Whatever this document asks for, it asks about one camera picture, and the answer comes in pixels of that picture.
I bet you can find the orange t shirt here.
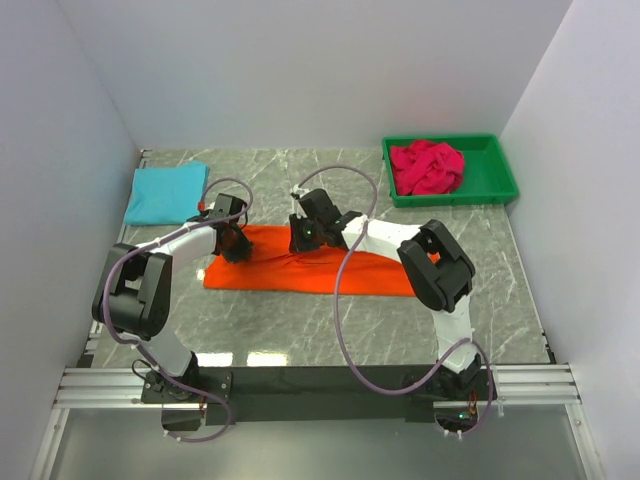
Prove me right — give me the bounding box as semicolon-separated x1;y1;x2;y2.
203;225;414;297

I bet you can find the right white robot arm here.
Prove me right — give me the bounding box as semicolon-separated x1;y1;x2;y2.
289;186;489;399

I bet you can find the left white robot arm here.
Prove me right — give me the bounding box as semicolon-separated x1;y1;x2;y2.
91;193;252;402

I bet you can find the folded light blue t shirt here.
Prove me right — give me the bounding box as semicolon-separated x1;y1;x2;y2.
124;161;209;226

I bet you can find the crumpled pink t shirt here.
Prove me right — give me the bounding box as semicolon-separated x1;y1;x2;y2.
389;139;465;196

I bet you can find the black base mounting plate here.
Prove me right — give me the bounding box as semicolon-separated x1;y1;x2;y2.
139;364;501;429

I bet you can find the green plastic bin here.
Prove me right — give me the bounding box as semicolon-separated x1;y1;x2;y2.
382;134;519;208

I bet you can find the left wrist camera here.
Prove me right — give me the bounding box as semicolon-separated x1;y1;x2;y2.
197;200;214;213

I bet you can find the aluminium frame rail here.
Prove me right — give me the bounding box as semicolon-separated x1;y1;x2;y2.
53;364;581;409

